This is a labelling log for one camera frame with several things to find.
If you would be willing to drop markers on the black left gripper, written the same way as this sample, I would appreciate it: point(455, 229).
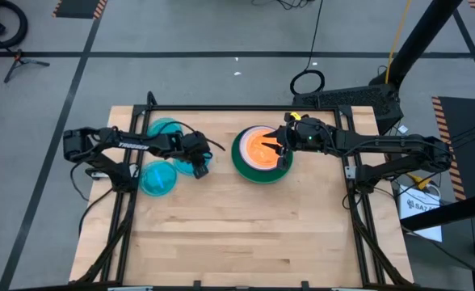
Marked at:
point(195, 147)

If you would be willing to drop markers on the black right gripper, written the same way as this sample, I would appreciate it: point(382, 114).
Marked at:
point(306, 135)

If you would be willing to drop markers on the teal plastic plate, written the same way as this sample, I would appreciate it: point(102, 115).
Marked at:
point(156, 180)
point(160, 125)
point(183, 167)

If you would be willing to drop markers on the orange plastic plate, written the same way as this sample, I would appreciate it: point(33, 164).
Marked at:
point(257, 155)

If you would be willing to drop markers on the cream plastic plate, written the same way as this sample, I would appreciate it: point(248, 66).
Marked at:
point(242, 149)

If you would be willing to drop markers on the dark green plastic plate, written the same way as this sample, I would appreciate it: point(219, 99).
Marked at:
point(236, 155)

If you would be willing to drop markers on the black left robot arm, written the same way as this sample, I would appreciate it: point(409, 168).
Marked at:
point(132, 145)

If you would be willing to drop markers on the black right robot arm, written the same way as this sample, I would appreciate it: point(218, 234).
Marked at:
point(383, 143)

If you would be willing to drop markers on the yellow gripper tag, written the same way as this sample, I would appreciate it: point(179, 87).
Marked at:
point(295, 116)

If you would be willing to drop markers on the white printed paper box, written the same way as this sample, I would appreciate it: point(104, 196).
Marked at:
point(421, 210)

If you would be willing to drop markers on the black cart bar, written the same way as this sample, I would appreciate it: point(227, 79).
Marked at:
point(455, 212)

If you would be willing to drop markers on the small black tripod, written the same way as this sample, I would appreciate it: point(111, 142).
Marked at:
point(19, 60)

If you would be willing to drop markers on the black table frame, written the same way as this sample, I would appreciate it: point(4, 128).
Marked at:
point(237, 108)

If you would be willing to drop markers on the white metal bracket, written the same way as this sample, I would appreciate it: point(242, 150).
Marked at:
point(350, 173)

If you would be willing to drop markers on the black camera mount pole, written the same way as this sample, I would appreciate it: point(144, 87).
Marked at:
point(423, 32)

